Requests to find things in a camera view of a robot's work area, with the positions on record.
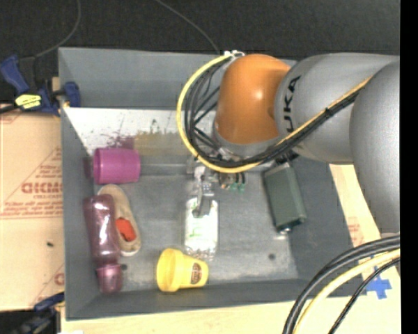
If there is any magenta plastic cup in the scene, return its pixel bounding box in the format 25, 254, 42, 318
90, 147, 141, 186

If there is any dark purple squeeze bottle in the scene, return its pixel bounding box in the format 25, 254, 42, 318
82, 193, 124, 295

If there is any yellow plastic cup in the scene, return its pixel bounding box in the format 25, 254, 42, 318
155, 248, 210, 293

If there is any dark green flat block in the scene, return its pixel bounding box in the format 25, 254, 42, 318
262, 163, 308, 232

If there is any beige shoe with red insole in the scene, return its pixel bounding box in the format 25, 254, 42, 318
97, 184, 142, 257

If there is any grey metal bin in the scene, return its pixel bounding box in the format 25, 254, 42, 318
57, 47, 370, 319

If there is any clear plastic bottle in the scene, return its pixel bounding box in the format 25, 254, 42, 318
183, 198, 219, 261

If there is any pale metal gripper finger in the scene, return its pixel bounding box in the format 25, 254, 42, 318
201, 182, 215, 217
192, 185, 205, 218

